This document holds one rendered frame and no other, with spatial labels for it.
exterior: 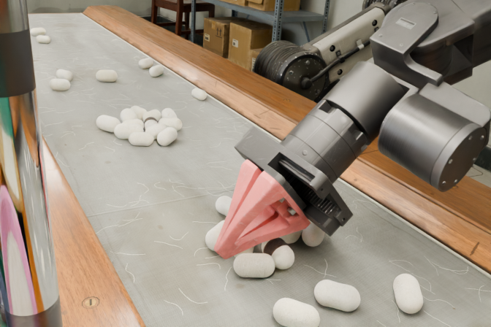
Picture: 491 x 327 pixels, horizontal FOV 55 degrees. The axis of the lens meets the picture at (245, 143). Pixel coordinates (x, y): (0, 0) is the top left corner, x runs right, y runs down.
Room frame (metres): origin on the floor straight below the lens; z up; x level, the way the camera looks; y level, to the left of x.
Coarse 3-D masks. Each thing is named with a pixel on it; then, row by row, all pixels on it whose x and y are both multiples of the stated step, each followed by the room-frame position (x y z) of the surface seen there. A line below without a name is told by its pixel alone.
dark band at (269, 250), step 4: (272, 240) 0.35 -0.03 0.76; (276, 240) 0.35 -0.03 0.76; (280, 240) 0.35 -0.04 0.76; (268, 244) 0.35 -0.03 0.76; (272, 244) 0.35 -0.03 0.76; (276, 244) 0.35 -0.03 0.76; (280, 244) 0.35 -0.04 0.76; (284, 244) 0.35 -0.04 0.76; (264, 248) 0.35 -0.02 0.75; (268, 248) 0.34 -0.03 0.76; (272, 248) 0.34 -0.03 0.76; (276, 248) 0.34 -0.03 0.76; (264, 252) 0.35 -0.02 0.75; (268, 252) 0.34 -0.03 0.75; (272, 252) 0.34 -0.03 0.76
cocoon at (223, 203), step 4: (224, 196) 0.42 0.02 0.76; (228, 196) 0.43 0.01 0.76; (220, 200) 0.42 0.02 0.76; (224, 200) 0.42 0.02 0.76; (228, 200) 0.42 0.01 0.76; (216, 204) 0.42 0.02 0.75; (220, 204) 0.42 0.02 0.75; (224, 204) 0.41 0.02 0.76; (228, 204) 0.41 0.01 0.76; (216, 208) 0.42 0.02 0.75; (220, 208) 0.41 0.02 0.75; (224, 208) 0.41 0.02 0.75; (228, 208) 0.41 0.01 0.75; (220, 212) 0.42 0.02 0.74; (224, 212) 0.41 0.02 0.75
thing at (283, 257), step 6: (282, 246) 0.34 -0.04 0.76; (288, 246) 0.35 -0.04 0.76; (276, 252) 0.34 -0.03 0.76; (282, 252) 0.34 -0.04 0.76; (288, 252) 0.34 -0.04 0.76; (276, 258) 0.33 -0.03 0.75; (282, 258) 0.33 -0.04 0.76; (288, 258) 0.33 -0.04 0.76; (276, 264) 0.33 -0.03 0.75; (282, 264) 0.33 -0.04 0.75; (288, 264) 0.33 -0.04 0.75
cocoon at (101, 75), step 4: (100, 72) 0.83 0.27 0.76; (104, 72) 0.84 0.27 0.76; (108, 72) 0.84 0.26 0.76; (112, 72) 0.84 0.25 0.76; (96, 76) 0.83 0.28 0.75; (100, 76) 0.83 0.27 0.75; (104, 76) 0.83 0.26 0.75; (108, 76) 0.83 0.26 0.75; (112, 76) 0.84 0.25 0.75; (116, 76) 0.84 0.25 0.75; (100, 80) 0.83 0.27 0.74; (104, 80) 0.83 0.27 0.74; (108, 80) 0.84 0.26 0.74; (112, 80) 0.84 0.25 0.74
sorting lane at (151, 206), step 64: (64, 64) 0.94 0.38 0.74; (128, 64) 0.97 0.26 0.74; (64, 128) 0.61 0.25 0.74; (192, 128) 0.65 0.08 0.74; (128, 192) 0.45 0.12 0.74; (192, 192) 0.46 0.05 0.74; (128, 256) 0.34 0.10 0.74; (192, 256) 0.35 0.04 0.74; (320, 256) 0.36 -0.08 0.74; (384, 256) 0.37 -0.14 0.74; (448, 256) 0.38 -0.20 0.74; (192, 320) 0.27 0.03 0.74; (256, 320) 0.28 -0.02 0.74; (320, 320) 0.28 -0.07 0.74; (384, 320) 0.29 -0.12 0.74; (448, 320) 0.29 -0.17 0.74
